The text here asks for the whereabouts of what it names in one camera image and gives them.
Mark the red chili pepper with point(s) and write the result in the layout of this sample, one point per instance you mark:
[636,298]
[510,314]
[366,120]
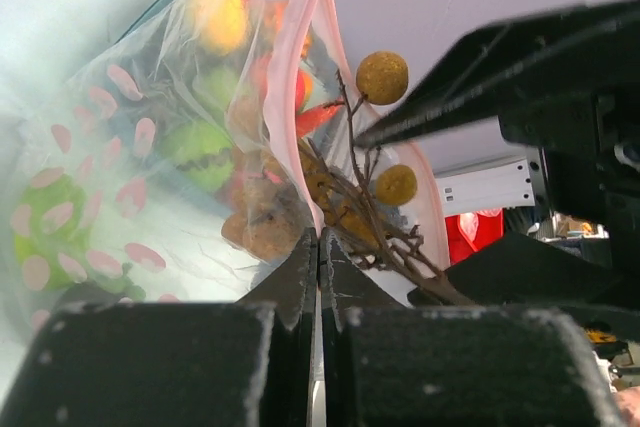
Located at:
[308,121]

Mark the green melon with black stripe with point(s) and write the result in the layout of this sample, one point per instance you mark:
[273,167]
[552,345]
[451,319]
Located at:
[201,151]

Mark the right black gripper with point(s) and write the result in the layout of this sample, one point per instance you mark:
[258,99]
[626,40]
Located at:
[564,81]

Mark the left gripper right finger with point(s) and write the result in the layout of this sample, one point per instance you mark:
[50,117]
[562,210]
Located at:
[389,365]

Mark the clear pink zip top bag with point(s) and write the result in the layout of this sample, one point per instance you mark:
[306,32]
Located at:
[103,127]

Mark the red plastic bin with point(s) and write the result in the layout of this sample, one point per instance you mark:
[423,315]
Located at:
[470,232]

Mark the brown longan bunch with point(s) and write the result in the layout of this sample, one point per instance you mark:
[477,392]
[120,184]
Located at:
[387,213]

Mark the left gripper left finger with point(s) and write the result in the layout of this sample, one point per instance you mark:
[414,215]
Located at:
[247,363]

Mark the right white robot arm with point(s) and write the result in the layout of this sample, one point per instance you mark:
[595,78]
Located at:
[485,184]

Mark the yellow lemon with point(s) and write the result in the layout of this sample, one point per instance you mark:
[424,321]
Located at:
[220,26]

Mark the green halved avocado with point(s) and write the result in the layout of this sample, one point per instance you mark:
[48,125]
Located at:
[51,242]

